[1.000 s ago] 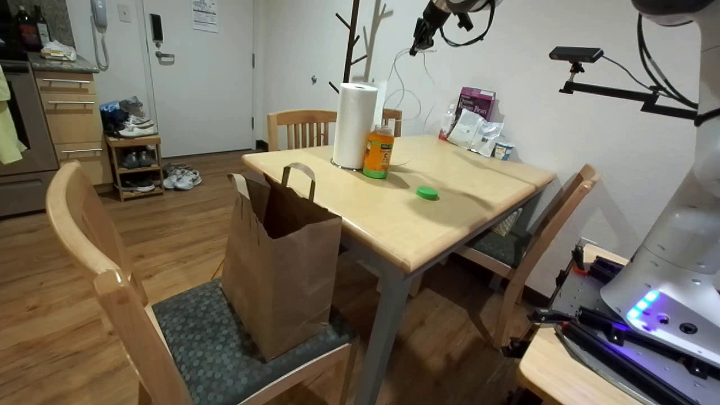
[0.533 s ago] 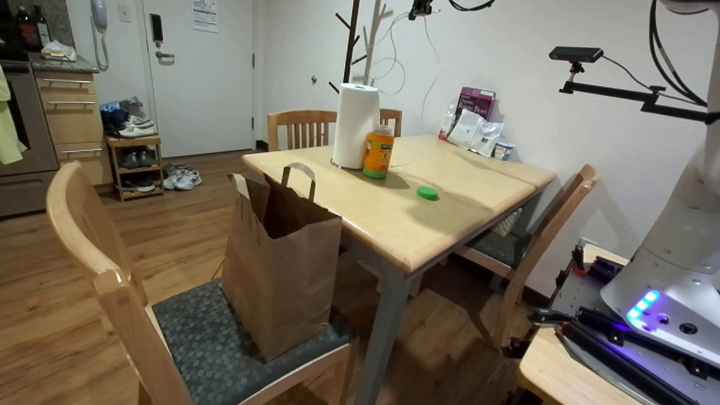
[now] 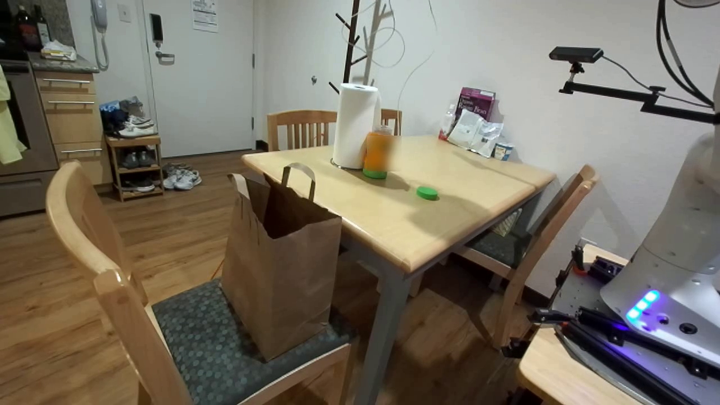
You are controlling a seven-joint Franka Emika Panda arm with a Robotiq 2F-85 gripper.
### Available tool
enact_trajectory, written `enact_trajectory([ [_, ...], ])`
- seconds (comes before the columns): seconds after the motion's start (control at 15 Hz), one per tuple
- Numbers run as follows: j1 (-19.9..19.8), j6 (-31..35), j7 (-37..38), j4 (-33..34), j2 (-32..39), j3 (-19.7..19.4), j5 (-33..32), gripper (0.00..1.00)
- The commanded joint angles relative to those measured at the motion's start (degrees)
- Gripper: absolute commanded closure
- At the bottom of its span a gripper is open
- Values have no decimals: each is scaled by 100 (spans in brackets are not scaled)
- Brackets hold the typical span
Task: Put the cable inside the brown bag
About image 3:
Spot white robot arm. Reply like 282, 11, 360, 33
655, 0, 720, 107

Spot orange juice jar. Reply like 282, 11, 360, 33
363, 127, 394, 180

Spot wooden chair behind table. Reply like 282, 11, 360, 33
266, 107, 405, 152

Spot wall intercom phone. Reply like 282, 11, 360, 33
90, 0, 111, 72

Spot thin white cable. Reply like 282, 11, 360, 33
358, 0, 440, 92

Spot white sneakers on floor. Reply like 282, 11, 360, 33
161, 167, 203, 190

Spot white entry door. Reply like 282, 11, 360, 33
144, 0, 254, 154

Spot wooden drawer cabinet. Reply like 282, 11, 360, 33
36, 70, 111, 185

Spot light wooden dining table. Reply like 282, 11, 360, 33
243, 135, 554, 405

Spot wooden chair with grey cushion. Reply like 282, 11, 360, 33
44, 159, 354, 405

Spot coat rack tree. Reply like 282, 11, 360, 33
336, 0, 394, 85

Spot plastic bags on table end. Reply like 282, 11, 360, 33
438, 87, 516, 159

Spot green round lid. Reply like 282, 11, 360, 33
417, 185, 438, 199

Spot wooden chair right of table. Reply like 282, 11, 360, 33
459, 163, 598, 348

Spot wooden shoe rack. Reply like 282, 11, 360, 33
106, 135, 164, 199

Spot white paper towel roll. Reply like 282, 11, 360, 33
331, 82, 380, 169

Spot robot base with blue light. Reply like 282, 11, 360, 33
601, 130, 720, 367

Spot brown paper bag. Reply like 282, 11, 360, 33
221, 162, 342, 359

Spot black camera on boom arm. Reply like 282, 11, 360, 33
548, 44, 720, 125

